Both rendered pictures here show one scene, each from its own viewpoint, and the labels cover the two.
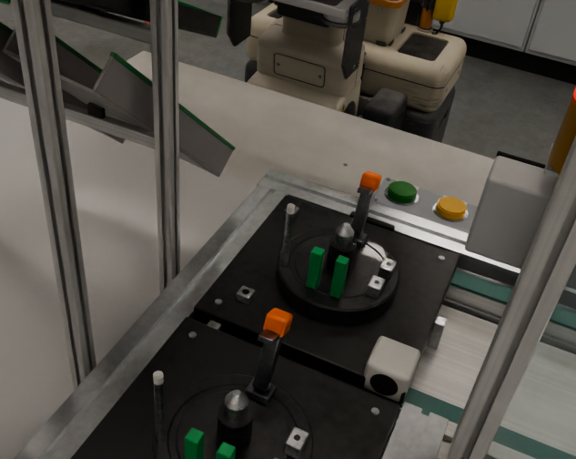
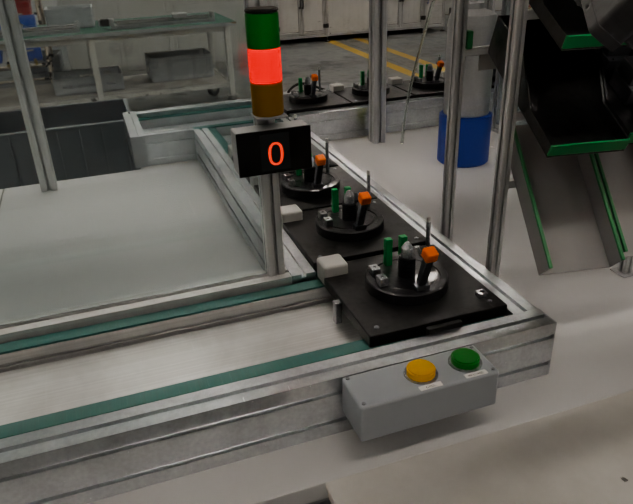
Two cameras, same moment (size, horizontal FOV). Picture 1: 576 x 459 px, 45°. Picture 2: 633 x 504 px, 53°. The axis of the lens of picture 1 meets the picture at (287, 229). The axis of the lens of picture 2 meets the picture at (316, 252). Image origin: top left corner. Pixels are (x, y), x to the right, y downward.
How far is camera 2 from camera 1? 145 cm
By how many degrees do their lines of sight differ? 105
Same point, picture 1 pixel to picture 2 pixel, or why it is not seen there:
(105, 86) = not seen: hidden behind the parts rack
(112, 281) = (528, 295)
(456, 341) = (330, 338)
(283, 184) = (528, 317)
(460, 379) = (309, 324)
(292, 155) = not seen: outside the picture
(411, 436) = (299, 264)
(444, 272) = (364, 320)
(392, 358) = (331, 259)
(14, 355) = not seen: hidden behind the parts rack
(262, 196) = (519, 303)
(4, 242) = (597, 276)
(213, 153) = (537, 248)
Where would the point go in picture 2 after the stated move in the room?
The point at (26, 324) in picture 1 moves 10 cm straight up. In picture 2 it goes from (513, 265) to (518, 223)
